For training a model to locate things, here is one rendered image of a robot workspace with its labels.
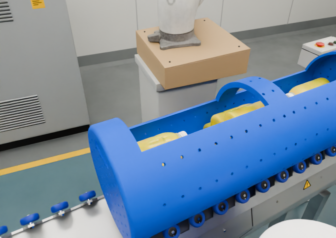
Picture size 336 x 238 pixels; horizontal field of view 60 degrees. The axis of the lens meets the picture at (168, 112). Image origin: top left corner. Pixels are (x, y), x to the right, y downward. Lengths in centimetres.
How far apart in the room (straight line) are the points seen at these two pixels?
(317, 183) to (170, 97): 66
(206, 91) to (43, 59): 126
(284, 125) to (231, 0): 344
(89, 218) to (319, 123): 65
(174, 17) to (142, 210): 84
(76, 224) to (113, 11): 291
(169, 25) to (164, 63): 17
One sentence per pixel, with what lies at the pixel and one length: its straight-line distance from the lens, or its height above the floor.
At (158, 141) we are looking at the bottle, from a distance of 74.
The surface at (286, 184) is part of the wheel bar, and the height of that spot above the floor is 92.
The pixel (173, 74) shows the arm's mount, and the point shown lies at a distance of 116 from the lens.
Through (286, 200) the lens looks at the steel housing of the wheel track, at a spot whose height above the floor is 86.
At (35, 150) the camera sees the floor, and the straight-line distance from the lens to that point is 258.
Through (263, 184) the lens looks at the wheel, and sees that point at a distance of 89.
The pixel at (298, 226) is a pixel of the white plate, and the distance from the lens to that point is 75.
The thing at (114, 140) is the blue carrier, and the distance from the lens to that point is 59.
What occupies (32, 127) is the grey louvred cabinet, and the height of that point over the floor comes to 18.
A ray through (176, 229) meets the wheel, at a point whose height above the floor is 97.
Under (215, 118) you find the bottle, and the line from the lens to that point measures 84.
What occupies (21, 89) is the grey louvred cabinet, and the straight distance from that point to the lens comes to 233.
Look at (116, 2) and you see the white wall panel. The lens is 350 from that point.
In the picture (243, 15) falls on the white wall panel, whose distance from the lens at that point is 428.
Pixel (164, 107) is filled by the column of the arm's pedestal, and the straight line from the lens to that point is 132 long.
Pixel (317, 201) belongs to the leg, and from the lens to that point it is 145.
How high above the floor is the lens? 162
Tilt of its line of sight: 36 degrees down
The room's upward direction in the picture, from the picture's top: straight up
